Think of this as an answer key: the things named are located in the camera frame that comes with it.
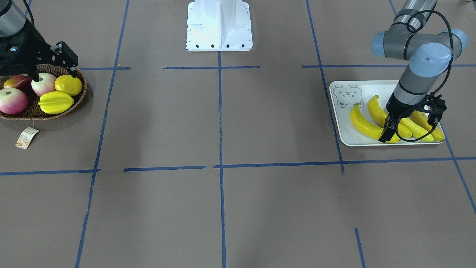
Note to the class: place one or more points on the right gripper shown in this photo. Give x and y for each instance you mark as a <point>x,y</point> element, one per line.
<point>35,45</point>

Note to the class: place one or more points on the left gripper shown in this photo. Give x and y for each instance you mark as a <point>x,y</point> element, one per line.
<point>399,108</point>

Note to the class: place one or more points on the yellow banana black tip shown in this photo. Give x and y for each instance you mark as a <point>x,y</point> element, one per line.
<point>421,119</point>

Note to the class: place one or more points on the greenish yellow banana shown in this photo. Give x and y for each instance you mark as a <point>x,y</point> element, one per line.
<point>416,130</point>

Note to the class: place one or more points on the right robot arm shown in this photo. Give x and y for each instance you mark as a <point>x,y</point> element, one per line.
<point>12,20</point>

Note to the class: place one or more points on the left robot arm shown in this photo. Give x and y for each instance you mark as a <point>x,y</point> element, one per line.
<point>428,56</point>

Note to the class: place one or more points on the brown wicker basket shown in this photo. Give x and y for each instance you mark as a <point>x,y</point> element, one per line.
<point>33,111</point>

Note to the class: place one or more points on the yellow red mango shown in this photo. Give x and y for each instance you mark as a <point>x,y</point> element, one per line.
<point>19,81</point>

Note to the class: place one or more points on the pink white peach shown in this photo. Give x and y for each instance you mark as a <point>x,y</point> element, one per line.
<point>13,101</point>

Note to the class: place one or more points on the yellow starfruit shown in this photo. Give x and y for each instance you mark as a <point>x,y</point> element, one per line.
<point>55,102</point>

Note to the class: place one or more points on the yellow lemon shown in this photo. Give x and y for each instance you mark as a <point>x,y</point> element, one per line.
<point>68,84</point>

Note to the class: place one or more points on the white rectangular tray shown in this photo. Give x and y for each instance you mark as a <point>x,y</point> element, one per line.
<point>344,94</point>

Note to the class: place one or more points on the paper price tag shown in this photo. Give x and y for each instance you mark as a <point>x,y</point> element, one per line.
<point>26,137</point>

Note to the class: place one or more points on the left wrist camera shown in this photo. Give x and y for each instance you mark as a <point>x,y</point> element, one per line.
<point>434,106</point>

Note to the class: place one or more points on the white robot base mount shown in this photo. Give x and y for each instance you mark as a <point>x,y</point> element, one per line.
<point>219,25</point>

